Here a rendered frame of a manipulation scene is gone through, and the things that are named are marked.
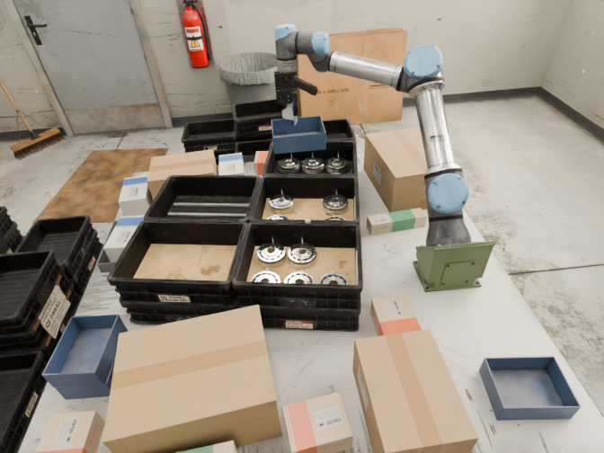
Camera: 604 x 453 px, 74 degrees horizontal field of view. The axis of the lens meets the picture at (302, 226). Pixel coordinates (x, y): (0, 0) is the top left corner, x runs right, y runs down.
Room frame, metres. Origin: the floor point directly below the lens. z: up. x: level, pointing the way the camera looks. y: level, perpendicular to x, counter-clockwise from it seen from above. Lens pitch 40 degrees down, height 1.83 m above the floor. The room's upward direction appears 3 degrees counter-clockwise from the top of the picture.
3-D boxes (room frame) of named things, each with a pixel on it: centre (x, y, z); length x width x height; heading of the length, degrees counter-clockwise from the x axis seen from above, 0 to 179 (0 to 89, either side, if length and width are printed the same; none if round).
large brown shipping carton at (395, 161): (1.60, -0.52, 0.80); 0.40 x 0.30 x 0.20; 9
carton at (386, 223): (1.30, -0.40, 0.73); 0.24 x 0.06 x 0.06; 99
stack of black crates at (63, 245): (1.60, 1.33, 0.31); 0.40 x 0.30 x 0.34; 3
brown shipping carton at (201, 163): (1.65, 0.55, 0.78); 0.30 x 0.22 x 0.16; 98
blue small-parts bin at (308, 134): (1.43, -0.01, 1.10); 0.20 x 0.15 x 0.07; 94
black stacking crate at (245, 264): (0.94, 0.01, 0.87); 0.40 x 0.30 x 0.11; 83
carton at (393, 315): (0.78, -0.29, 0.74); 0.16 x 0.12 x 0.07; 6
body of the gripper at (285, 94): (1.51, 0.03, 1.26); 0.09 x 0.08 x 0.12; 92
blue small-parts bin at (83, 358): (0.70, 0.67, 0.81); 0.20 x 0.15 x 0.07; 179
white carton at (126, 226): (1.26, 0.72, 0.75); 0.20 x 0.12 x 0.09; 179
